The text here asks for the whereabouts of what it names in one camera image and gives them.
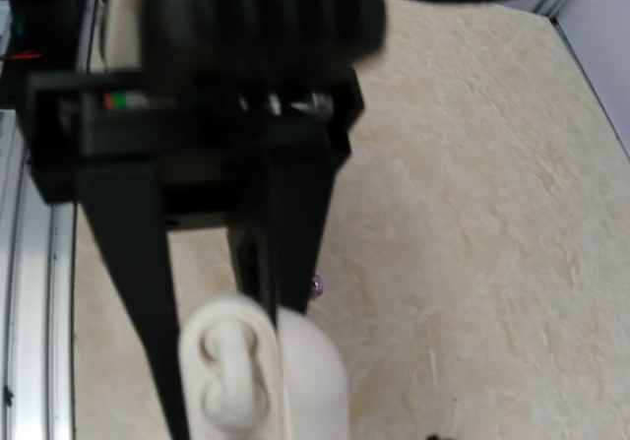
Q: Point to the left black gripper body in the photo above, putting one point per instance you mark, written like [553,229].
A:
[223,85]

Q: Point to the front aluminium rail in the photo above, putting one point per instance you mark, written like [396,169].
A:
[37,332]

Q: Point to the purple earbud near case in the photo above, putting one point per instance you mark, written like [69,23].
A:
[317,287]

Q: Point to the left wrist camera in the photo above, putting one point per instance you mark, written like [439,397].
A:
[121,36]

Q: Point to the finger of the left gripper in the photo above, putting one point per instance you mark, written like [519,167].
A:
[275,232]
[124,206]

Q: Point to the white earbud charging case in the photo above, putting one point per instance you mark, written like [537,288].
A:
[245,376]

